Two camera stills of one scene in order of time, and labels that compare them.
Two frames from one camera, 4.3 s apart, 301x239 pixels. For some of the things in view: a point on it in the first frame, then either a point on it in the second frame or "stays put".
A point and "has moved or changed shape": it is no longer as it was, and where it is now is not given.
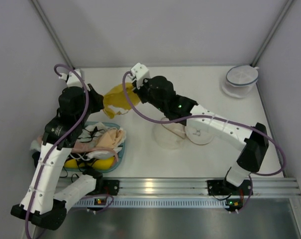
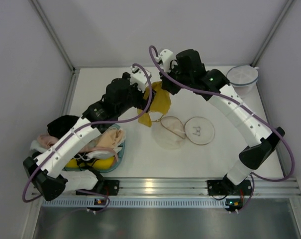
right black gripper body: x=142 y=92 to x=168 y=83
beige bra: x=111 y=138 stays put
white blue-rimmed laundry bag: x=240 y=81 stays put
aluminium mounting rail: x=285 y=186 stays put
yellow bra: x=115 y=97 has moved or changed shape
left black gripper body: x=97 y=98 to x=142 y=100
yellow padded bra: x=99 y=163 stays put
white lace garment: x=35 y=145 stays put
